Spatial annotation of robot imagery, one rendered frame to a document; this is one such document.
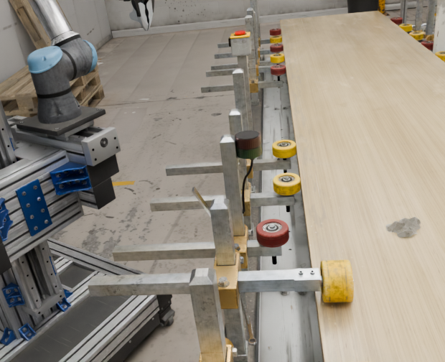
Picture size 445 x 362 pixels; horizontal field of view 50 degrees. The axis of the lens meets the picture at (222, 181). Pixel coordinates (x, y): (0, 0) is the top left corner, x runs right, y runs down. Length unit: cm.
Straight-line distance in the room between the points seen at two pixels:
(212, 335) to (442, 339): 41
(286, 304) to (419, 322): 52
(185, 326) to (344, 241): 127
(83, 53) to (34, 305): 96
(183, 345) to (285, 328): 93
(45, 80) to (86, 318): 98
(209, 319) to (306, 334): 62
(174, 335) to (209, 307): 155
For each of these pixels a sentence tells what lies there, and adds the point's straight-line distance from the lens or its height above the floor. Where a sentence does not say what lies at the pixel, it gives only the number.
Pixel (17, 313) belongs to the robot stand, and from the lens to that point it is 211.
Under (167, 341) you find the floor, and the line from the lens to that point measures 224.
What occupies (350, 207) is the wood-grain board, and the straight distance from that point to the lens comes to 128.
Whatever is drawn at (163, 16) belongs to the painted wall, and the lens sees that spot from 929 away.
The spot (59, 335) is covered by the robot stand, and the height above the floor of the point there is 21.
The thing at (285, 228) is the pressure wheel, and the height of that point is 91.
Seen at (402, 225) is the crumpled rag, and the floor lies 91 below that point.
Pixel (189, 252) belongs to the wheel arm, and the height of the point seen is 85.
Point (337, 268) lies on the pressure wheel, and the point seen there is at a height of 98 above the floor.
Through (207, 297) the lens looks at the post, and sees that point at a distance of 70.
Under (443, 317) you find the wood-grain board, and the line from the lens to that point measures 100.
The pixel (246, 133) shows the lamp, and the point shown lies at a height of 114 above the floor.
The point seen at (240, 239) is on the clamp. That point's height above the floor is 87.
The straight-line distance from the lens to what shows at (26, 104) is 480.
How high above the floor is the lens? 157
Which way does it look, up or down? 27 degrees down
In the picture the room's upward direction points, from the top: 7 degrees counter-clockwise
